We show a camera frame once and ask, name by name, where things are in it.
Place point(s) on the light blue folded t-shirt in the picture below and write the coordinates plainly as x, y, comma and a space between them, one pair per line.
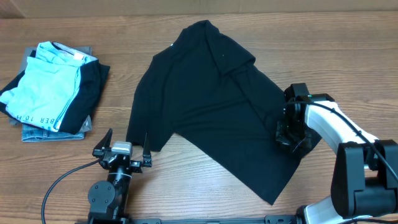
51, 81

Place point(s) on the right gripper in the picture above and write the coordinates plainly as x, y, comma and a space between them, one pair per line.
290, 139

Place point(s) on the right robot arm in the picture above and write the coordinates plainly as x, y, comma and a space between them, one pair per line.
364, 183

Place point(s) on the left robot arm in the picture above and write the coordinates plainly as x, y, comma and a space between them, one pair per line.
108, 198

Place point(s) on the black folded garment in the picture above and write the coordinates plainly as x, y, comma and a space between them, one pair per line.
94, 79

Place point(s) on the folded blue jeans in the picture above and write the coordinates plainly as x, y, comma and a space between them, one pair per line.
33, 134

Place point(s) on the grey folded garment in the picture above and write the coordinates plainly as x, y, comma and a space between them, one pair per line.
87, 126

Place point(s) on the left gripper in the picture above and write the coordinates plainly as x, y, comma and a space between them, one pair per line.
137, 167

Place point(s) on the black t-shirt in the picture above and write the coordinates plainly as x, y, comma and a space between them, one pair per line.
206, 88

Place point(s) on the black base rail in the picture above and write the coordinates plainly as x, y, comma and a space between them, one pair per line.
211, 221

